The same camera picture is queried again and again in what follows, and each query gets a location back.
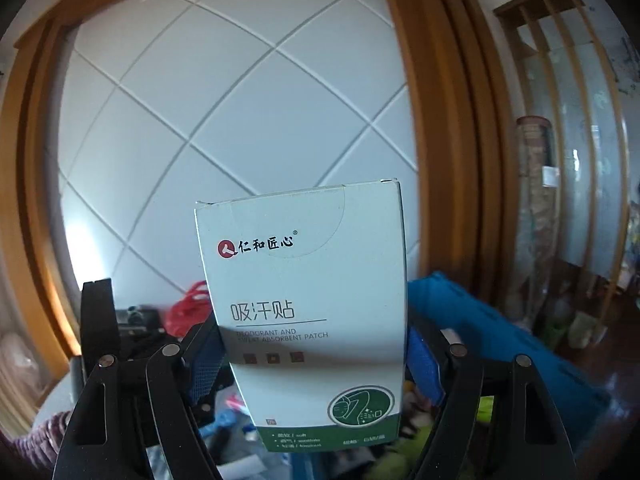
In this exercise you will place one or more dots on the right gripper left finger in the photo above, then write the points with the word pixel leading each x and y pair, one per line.
pixel 82 456

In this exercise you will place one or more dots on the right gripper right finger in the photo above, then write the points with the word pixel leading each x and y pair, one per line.
pixel 494 419

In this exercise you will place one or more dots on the white green patch box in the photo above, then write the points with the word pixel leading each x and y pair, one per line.
pixel 309 292

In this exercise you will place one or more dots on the dark gift box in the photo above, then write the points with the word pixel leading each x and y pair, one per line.
pixel 139 320

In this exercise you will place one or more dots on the red bear hard case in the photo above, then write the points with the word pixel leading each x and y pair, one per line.
pixel 193 309

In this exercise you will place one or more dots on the blue plastic storage crate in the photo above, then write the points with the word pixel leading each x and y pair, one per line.
pixel 488 334

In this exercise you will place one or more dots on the rolled patterned fabric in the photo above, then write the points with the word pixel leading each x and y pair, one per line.
pixel 538 218

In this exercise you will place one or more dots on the wooden slat partition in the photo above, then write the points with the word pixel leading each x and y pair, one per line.
pixel 570 93

